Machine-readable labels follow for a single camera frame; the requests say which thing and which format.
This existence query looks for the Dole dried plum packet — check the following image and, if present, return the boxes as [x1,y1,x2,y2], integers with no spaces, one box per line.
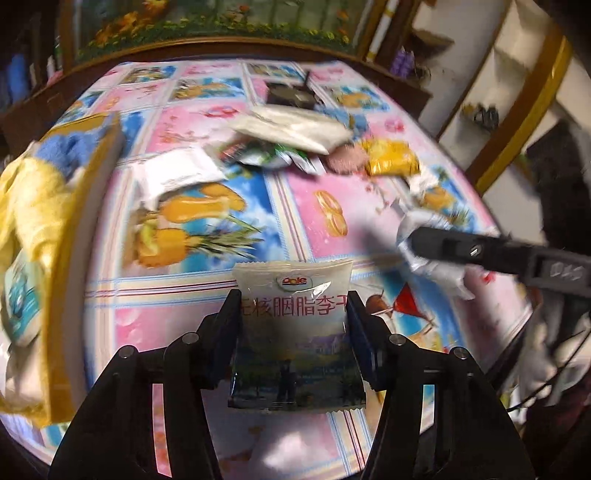
[228,260,366,412]

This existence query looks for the white tissue pack lemon print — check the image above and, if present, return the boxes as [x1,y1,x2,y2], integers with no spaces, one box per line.
[4,250,42,347]

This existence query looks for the white long red-lettered packet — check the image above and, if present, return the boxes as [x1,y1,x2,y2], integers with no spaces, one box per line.
[228,105,353,155]

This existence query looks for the yellow terry towel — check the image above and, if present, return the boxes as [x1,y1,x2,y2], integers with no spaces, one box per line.
[1,155,74,293]

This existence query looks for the blue terry towel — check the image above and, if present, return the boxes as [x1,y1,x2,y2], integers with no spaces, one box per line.
[35,128,105,181]

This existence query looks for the white foam tray yellow tape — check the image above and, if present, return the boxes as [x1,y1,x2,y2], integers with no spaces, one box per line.
[0,112,126,428]

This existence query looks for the yellow sandwich cracker packet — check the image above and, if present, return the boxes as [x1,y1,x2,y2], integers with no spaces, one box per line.
[361,138,421,177]

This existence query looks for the brown round cookie packet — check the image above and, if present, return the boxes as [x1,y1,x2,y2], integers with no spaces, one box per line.
[324,144,369,175]

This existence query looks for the purple bottles on shelf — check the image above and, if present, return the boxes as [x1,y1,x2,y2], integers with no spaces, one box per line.
[390,48,415,79]

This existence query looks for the white flat pouch recycling mark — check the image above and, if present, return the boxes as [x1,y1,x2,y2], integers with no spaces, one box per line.
[133,146,226,211]

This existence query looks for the black metal motor part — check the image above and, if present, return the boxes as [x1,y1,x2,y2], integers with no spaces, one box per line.
[266,71,321,110]

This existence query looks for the colourful patterned tablecloth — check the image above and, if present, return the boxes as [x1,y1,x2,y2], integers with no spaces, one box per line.
[41,59,532,478]

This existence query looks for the large aquarium with plants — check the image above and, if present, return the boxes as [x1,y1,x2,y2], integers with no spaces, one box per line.
[73,0,372,63]

